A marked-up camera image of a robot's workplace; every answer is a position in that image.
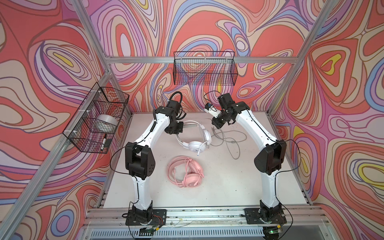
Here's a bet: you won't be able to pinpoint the black wire basket back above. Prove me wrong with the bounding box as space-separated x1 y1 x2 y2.
173 50 238 86

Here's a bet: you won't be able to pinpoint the pink headphones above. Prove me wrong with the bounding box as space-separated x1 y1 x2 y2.
166 156 205 188

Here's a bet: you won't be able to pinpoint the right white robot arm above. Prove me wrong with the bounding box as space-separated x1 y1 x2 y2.
205 93 287 225

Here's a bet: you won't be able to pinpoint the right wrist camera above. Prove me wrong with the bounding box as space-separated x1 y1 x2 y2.
205 103 222 119

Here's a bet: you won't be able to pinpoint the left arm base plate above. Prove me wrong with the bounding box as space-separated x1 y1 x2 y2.
125 209 167 227

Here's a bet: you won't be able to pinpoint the white headphones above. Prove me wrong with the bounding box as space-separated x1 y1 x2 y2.
176 120 212 156

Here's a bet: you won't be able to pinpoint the black wire basket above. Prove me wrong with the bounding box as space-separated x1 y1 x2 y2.
63 83 130 154
173 50 238 86

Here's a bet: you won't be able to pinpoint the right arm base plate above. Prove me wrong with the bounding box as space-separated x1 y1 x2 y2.
241 208 287 225

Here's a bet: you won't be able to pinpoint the grey tape roll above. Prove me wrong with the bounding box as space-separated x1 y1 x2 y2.
93 114 118 134

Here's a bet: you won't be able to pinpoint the black wire basket left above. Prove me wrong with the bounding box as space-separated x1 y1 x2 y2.
63 83 130 154

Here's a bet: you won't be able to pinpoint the marker pen in basket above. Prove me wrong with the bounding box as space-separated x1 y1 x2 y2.
101 134 107 151

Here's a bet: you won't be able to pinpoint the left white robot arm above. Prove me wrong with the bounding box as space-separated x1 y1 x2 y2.
125 91 185 224

